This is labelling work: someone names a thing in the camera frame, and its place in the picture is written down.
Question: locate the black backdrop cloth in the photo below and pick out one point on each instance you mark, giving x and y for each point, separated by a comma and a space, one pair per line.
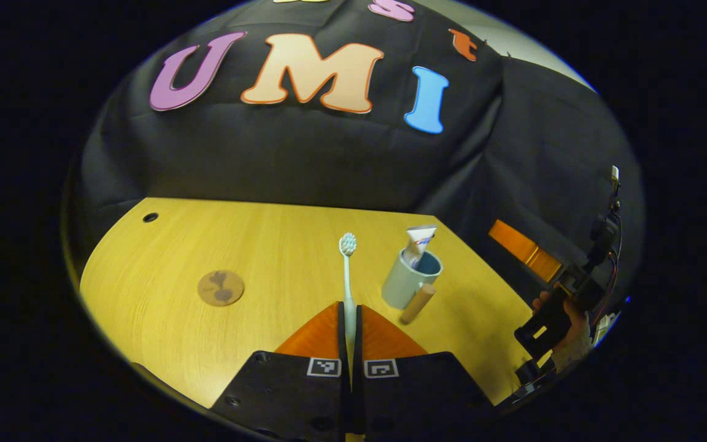
304, 159

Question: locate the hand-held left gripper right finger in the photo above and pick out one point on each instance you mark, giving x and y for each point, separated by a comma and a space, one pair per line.
421, 396

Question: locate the white toothpaste tube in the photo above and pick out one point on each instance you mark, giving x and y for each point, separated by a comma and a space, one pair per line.
418, 242

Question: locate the wooden desktop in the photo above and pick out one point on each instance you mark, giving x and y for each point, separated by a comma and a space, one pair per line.
280, 258

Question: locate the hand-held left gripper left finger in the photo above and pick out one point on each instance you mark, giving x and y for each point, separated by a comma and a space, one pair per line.
280, 396

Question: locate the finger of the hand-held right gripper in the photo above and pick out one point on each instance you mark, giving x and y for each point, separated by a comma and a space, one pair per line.
522, 247

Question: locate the pale green toothbrush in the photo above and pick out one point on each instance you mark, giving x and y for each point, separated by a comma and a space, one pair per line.
347, 276

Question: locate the round brown coaster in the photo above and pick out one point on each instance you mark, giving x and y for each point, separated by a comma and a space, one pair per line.
221, 288

